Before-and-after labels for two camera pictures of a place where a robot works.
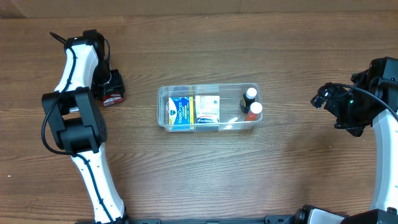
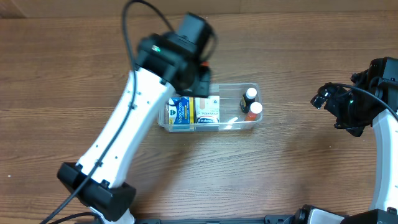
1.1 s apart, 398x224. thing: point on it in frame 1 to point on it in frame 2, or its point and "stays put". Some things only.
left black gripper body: (104, 78) to (189, 78)
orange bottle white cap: (255, 108) stays put
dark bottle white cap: (247, 99) stays put
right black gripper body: (352, 112) stays put
